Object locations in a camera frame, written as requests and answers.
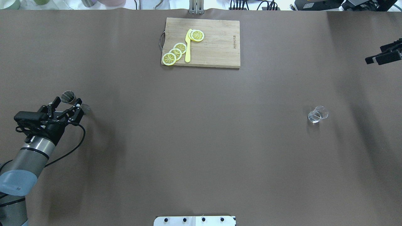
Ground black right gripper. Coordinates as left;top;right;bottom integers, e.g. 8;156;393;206
365;38;402;65

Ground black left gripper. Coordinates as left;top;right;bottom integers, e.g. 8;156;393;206
30;96;84;145

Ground steel double jigger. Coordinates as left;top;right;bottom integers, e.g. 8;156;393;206
61;90;91;115

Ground clear glass measuring cup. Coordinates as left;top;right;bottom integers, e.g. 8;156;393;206
307;106;329;123

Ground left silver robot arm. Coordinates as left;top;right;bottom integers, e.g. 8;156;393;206
0;95;86;226

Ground green plastic cup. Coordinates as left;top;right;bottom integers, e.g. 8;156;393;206
33;0;49;6

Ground lemon slice top right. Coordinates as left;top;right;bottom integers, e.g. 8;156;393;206
161;52;177;66

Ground lemon slice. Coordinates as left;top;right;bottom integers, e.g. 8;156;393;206
174;42;187;54
187;30;193;40
161;52;177;66
191;30;205;42
169;48;183;61

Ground pink bowl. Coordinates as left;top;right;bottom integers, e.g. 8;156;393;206
98;0;126;6

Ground yellow plastic knife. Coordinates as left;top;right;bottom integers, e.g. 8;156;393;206
185;29;192;63

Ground lemon slice bottom back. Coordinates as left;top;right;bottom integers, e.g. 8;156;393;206
187;30;193;40

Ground bamboo cutting board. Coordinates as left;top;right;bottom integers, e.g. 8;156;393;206
162;17;240;69

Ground lemon slice bottom front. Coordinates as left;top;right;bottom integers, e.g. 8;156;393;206
191;30;205;42

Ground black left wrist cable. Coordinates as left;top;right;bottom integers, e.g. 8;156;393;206
0;124;86;173

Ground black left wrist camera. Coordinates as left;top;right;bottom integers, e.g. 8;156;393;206
14;111;49;128

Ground metal cutting board handle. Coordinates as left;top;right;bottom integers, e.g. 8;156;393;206
159;30;165;52

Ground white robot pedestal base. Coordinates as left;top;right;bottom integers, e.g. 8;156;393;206
153;216;237;226

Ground aluminium frame post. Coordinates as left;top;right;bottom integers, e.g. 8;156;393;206
188;0;205;15

